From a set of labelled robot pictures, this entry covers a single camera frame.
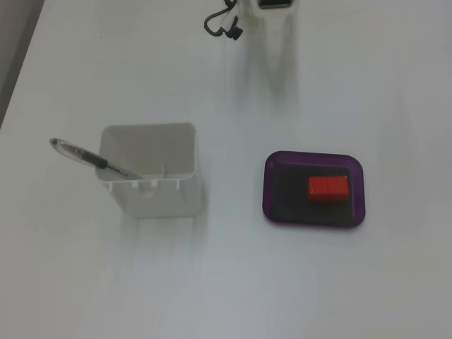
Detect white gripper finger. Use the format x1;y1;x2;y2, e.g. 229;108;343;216
259;13;297;99

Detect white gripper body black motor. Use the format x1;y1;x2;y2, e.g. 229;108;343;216
242;0;298;22

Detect red ribbed cube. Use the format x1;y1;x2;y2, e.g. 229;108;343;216
306;175;351;204

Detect purple metal tray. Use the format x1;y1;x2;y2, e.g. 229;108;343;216
261;150;367;231

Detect black ballpoint pen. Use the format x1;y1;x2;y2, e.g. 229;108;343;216
49;137;145;181

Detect black cable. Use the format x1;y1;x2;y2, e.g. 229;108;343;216
203;0;245;41

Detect white plastic pen holder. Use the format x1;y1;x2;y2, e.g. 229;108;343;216
95;122;203;218

